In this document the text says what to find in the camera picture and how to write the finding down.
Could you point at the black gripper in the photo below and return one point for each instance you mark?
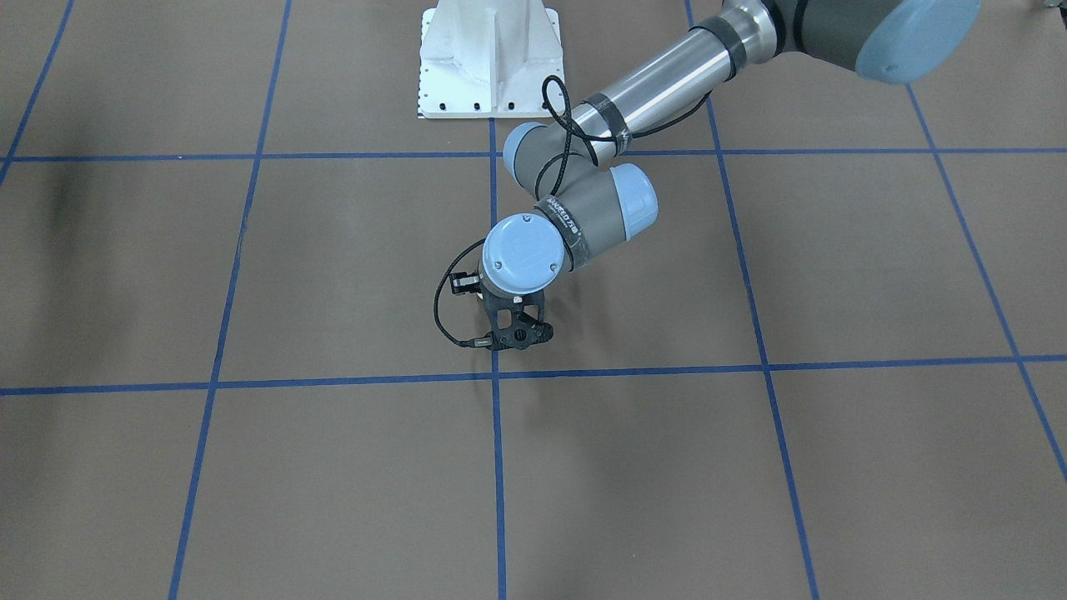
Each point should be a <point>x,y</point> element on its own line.
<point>461,284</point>

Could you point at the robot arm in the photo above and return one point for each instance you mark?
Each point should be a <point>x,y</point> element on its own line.
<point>583,206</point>

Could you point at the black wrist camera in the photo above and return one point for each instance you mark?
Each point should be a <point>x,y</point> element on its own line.
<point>518,339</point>

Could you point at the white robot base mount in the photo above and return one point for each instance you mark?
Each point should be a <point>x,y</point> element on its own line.
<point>487,59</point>

